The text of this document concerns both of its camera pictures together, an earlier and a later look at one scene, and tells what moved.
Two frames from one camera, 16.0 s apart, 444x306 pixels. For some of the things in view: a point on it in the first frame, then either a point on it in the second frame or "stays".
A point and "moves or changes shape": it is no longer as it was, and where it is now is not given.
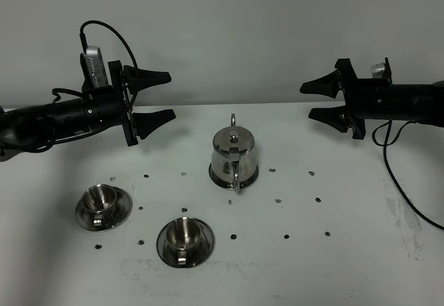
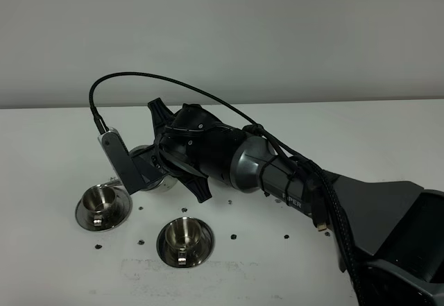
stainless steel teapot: x=234 y=162 moves or changes shape
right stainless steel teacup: x=183 y=234 stays
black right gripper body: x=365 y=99 to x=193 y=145
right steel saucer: x=195 y=255 stays
